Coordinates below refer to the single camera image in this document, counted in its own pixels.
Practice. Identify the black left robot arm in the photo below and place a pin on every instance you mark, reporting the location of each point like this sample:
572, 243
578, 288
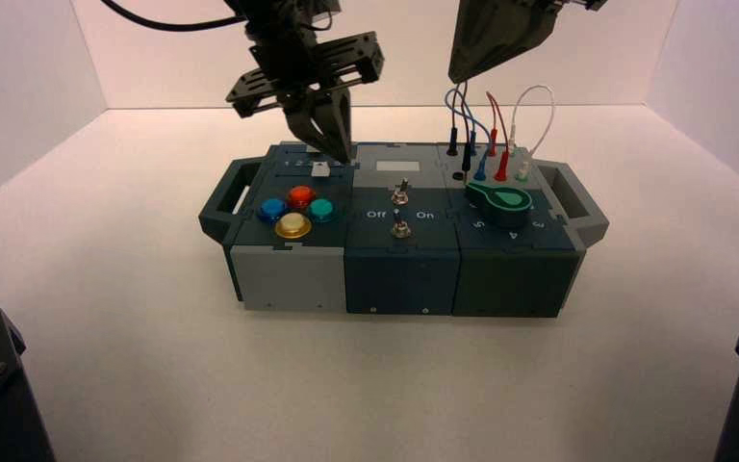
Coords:
280, 13

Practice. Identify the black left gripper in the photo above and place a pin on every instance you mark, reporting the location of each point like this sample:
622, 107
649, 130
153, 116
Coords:
286, 70

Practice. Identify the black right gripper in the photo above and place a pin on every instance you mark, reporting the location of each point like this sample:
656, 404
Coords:
580, 4

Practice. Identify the blue push button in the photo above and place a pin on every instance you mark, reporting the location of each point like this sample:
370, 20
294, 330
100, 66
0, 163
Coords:
272, 209

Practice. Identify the green rotary knob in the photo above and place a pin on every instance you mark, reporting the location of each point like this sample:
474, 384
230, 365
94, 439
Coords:
503, 205

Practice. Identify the grey rectangular display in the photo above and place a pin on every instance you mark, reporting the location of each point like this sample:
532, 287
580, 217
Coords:
397, 166

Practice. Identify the metal toggle switch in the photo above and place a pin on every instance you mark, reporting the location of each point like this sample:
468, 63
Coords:
399, 193
399, 227

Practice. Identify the yellow push button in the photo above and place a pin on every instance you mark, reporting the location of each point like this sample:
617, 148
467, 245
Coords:
292, 225

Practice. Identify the teal push button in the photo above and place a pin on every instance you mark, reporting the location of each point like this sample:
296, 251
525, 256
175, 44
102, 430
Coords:
321, 210

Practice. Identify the orange push button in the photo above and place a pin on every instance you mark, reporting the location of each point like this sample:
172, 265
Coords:
300, 196

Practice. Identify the dark teal grey control box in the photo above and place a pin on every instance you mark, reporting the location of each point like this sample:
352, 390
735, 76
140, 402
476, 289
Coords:
401, 274

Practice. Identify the white slider knob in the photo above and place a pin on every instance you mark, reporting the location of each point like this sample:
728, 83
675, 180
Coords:
320, 169

